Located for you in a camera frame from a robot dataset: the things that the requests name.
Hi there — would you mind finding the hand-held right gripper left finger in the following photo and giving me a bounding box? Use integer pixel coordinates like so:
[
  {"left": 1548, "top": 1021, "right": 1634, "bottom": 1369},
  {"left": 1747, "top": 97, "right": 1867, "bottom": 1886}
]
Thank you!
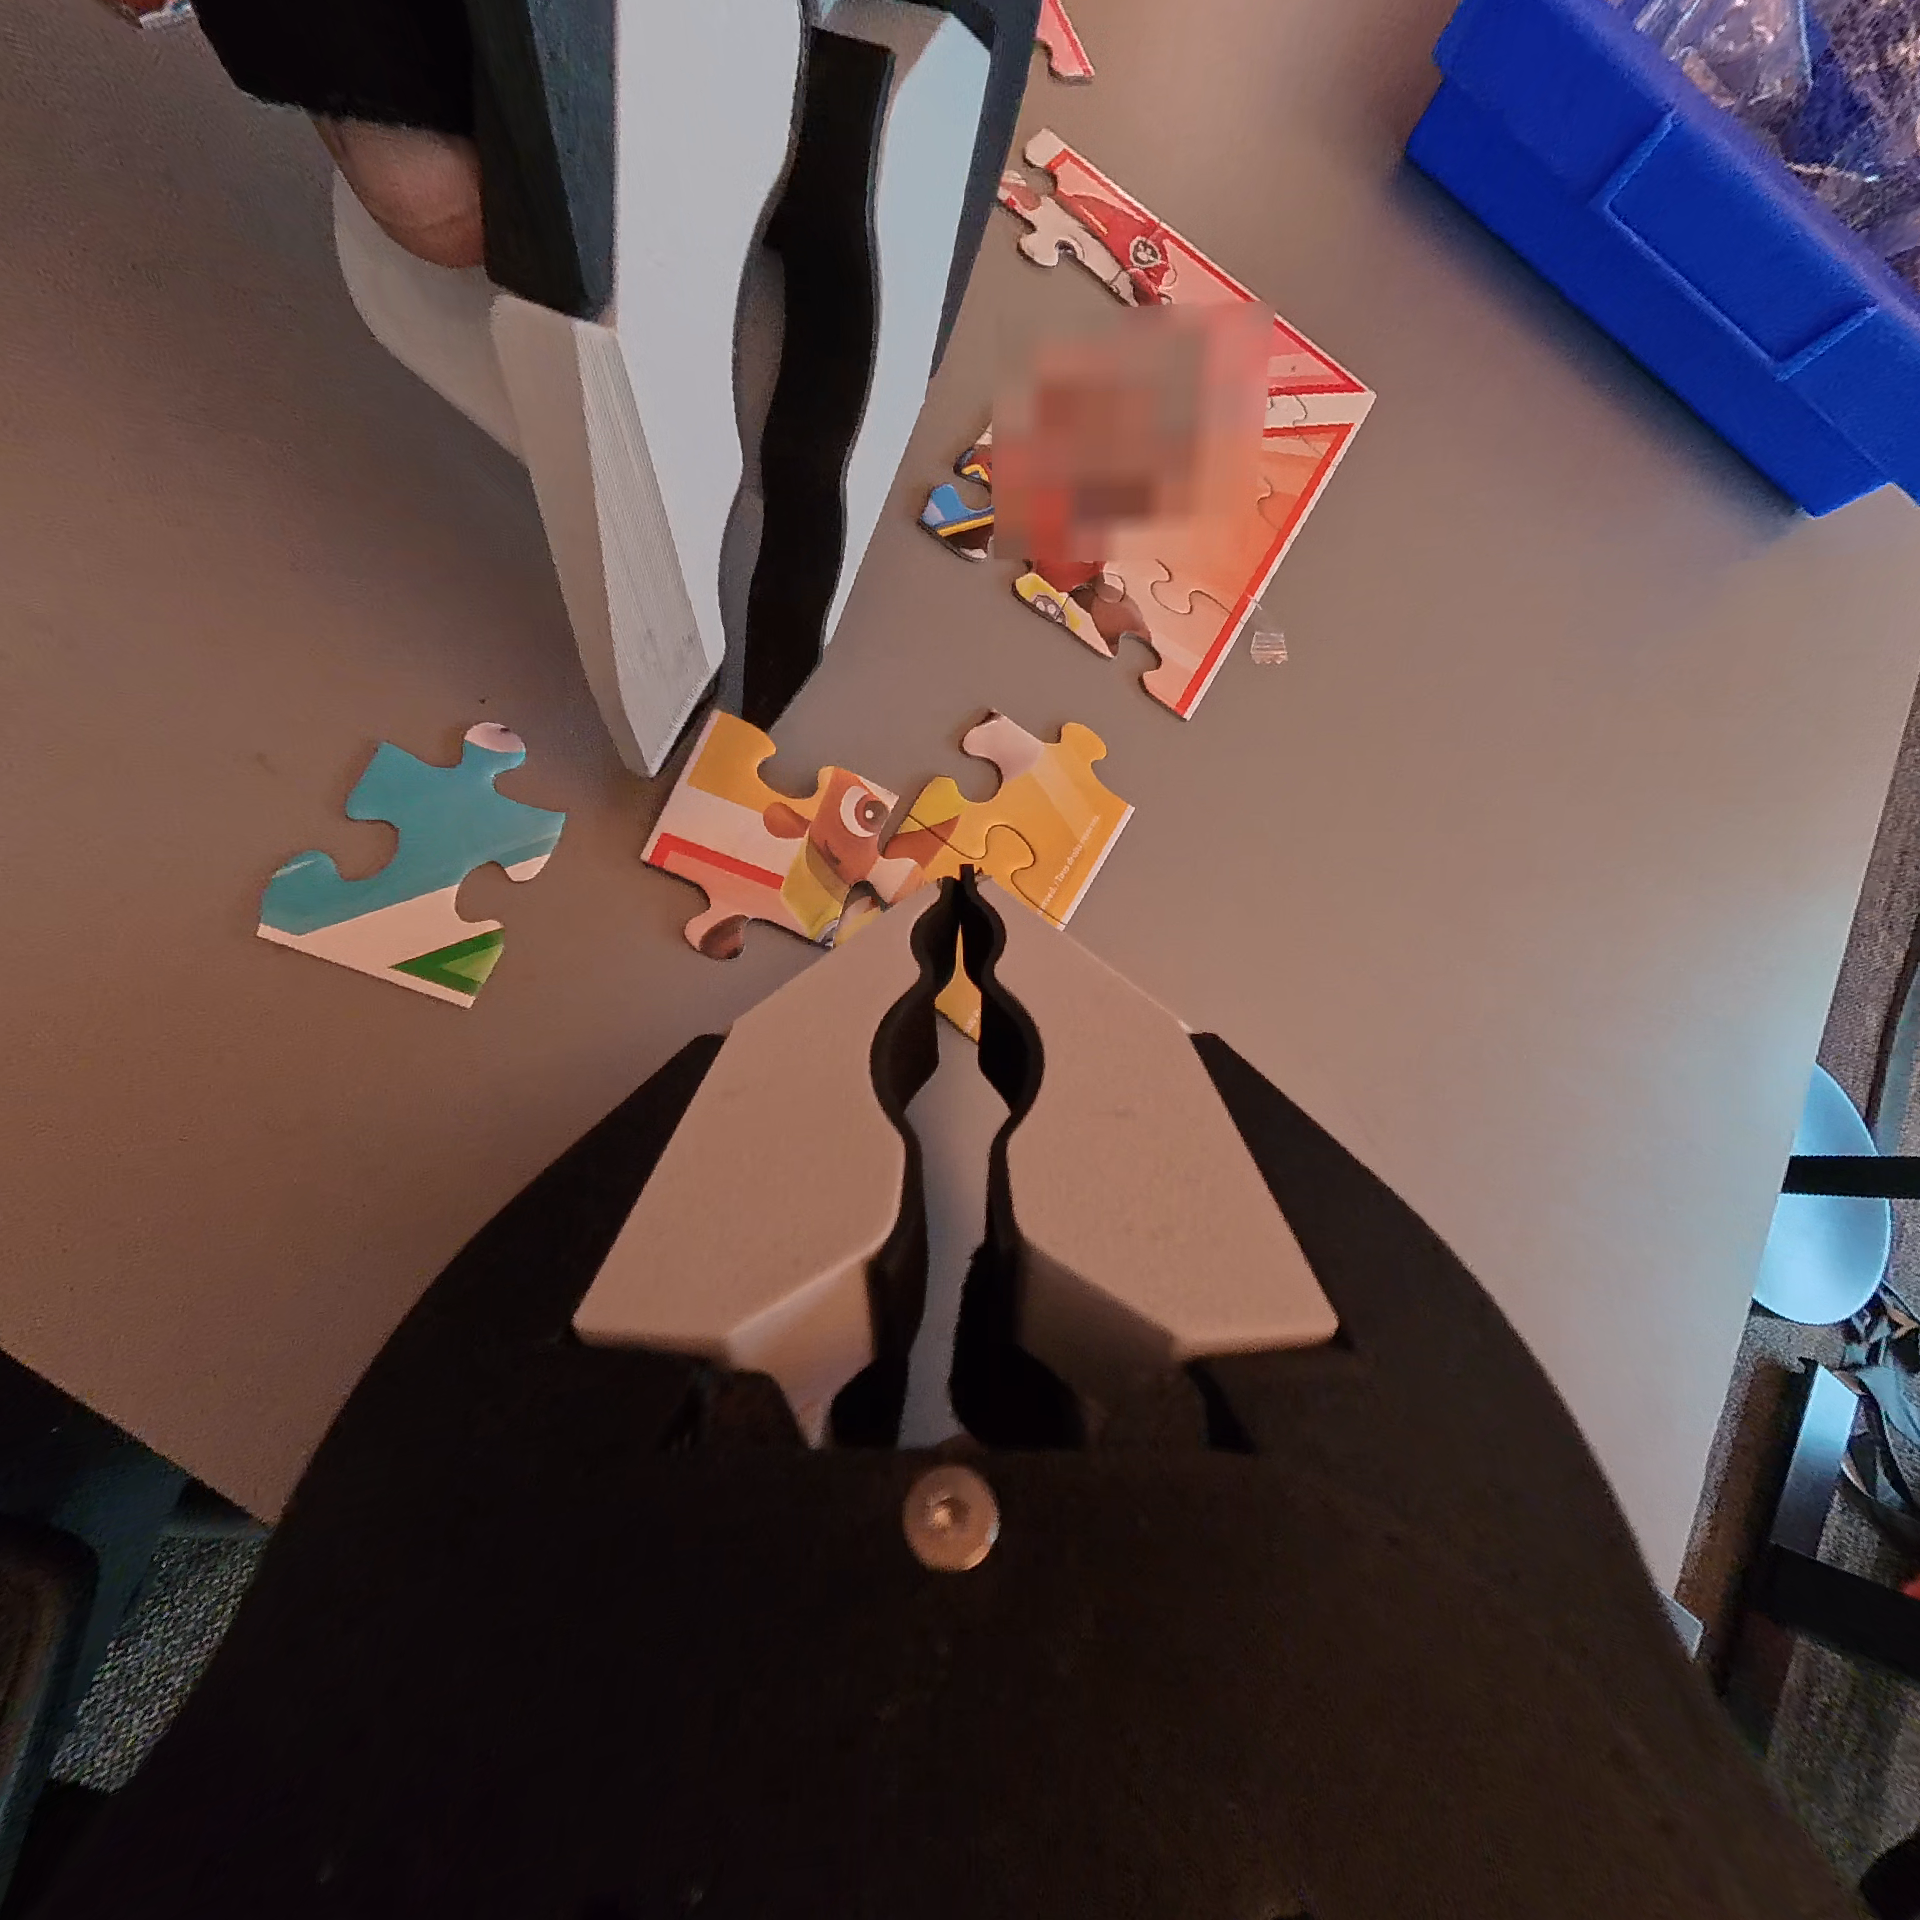
[{"left": 574, "top": 873, "right": 963, "bottom": 1448}]

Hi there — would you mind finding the person's left hand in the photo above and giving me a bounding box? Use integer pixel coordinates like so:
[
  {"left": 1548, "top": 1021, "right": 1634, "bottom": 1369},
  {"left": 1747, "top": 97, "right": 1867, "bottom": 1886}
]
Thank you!
[{"left": 312, "top": 111, "right": 492, "bottom": 271}]

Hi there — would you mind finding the teal puzzle piece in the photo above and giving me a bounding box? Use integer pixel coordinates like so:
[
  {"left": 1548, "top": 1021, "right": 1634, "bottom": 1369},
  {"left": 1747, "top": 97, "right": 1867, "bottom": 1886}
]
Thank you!
[{"left": 257, "top": 721, "right": 570, "bottom": 1010}]

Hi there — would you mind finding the red fire dog puzzle section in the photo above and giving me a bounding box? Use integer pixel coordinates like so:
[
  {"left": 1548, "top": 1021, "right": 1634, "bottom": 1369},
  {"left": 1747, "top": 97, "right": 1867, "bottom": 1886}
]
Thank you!
[{"left": 920, "top": 128, "right": 1379, "bottom": 723}]

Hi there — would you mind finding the clear plastic bag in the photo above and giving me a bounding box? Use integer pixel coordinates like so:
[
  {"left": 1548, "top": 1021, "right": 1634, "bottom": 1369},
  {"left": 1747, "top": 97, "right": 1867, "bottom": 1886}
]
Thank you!
[{"left": 1611, "top": 0, "right": 1920, "bottom": 294}]

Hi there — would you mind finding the yellow puzzle piece pale knob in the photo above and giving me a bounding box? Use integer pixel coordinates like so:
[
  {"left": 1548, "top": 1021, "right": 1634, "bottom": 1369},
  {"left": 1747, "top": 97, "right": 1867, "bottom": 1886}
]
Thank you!
[{"left": 960, "top": 709, "right": 1137, "bottom": 935}]

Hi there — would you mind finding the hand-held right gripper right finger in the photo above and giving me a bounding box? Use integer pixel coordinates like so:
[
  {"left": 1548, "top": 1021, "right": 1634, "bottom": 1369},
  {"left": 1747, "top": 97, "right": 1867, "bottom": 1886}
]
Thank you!
[{"left": 959, "top": 871, "right": 1339, "bottom": 1448}]

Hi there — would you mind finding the grey desk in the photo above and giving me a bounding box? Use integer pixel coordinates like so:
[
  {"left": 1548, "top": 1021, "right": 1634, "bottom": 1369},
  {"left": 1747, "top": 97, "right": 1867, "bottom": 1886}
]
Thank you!
[{"left": 0, "top": 0, "right": 1920, "bottom": 1613}]

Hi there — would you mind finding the pale blue round object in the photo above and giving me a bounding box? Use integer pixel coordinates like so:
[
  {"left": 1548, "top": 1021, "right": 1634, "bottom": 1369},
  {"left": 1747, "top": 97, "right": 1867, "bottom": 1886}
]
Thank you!
[{"left": 1752, "top": 1063, "right": 1895, "bottom": 1326}]

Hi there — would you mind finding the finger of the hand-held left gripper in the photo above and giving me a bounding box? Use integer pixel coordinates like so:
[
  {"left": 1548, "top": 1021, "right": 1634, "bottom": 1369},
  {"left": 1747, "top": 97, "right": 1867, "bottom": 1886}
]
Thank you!
[
  {"left": 738, "top": 10, "right": 994, "bottom": 733},
  {"left": 492, "top": 0, "right": 817, "bottom": 778}
]

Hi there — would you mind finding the blue plastic bin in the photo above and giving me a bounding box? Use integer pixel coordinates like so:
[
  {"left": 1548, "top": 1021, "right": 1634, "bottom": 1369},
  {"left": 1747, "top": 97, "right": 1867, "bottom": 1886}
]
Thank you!
[{"left": 1401, "top": 0, "right": 1920, "bottom": 518}]

